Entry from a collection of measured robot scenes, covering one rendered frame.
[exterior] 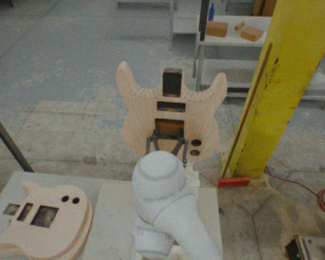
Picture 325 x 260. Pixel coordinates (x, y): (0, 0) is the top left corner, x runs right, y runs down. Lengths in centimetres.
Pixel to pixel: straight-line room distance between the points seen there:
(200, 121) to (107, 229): 71
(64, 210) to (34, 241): 17
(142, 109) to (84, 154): 201
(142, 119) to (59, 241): 67
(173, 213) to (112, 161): 220
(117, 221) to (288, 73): 134
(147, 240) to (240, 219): 182
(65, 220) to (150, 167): 86
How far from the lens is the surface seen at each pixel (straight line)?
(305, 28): 162
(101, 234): 124
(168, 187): 43
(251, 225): 235
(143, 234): 59
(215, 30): 284
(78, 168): 266
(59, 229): 124
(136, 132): 87
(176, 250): 106
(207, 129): 83
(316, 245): 215
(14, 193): 155
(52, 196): 133
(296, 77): 178
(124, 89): 76
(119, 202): 129
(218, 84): 72
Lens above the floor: 206
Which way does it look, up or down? 46 degrees down
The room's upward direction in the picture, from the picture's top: straight up
